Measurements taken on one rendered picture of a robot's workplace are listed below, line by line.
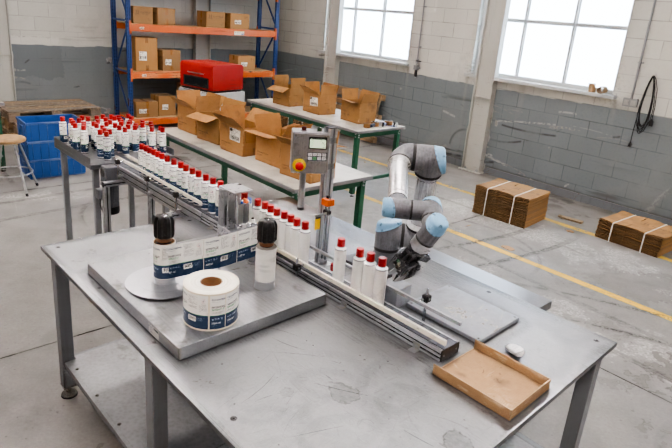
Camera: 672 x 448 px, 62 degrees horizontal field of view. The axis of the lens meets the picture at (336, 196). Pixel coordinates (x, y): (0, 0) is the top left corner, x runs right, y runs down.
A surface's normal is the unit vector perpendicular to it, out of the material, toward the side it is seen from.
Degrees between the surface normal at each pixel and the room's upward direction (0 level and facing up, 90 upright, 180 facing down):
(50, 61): 90
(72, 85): 90
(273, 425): 0
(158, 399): 90
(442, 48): 90
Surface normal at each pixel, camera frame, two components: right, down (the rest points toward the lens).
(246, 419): 0.08, -0.95
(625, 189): -0.74, 0.15
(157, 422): 0.68, 0.28
